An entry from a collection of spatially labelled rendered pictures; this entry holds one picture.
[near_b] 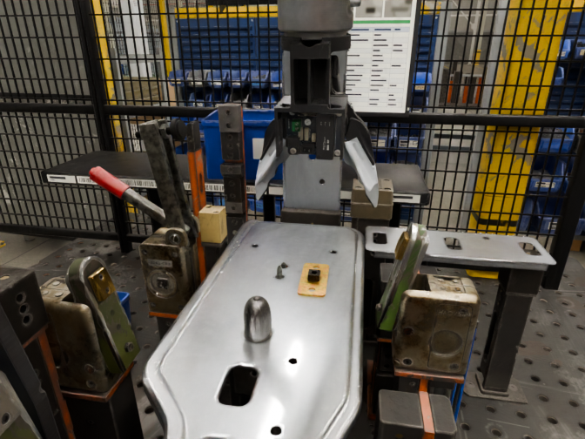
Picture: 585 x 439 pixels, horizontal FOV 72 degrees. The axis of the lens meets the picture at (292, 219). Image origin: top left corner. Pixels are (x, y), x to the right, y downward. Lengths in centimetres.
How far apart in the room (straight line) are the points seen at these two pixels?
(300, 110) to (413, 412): 31
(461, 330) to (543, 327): 63
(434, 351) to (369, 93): 67
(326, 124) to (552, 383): 74
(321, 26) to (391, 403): 36
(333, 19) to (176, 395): 38
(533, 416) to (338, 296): 48
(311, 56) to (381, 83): 65
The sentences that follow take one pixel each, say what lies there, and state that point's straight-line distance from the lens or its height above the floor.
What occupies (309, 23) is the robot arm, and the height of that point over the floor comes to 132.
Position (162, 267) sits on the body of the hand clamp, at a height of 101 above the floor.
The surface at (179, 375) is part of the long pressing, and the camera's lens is 45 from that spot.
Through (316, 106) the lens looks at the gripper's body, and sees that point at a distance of 41.
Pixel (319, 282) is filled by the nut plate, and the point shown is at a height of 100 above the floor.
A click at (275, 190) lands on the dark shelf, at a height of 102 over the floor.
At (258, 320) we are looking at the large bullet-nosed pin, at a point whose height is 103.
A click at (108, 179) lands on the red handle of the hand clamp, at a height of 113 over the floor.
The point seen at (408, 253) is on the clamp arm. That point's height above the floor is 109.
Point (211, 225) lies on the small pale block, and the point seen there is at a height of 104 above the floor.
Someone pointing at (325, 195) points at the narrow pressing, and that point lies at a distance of 81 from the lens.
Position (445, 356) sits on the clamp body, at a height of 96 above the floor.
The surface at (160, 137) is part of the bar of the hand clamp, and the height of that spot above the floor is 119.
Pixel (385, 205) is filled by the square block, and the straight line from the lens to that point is 78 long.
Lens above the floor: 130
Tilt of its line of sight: 23 degrees down
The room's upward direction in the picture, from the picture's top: straight up
